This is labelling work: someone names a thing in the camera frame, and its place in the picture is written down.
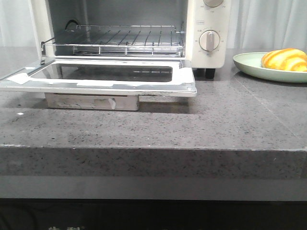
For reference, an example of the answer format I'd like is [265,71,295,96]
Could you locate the glass oven door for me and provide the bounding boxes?
[0,58,197,97]

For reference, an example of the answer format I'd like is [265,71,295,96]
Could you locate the orange yellow croissant bread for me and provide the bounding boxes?
[261,48,307,72]

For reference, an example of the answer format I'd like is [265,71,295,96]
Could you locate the white Toshiba toaster oven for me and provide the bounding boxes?
[31,0,232,80]

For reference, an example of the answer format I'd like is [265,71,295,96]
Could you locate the lower timer knob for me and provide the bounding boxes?
[199,30,220,52]

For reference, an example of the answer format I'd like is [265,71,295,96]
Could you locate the light green plate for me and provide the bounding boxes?
[233,52,307,83]

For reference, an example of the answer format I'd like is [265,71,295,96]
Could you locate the upper temperature knob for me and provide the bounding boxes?
[203,0,223,8]

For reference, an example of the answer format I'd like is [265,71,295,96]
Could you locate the white curtain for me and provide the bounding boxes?
[0,0,307,50]

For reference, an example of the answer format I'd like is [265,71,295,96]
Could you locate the white oven door handle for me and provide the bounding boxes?
[45,93,139,111]

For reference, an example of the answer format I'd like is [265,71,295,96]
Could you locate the metal wire oven rack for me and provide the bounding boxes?
[41,24,185,65]

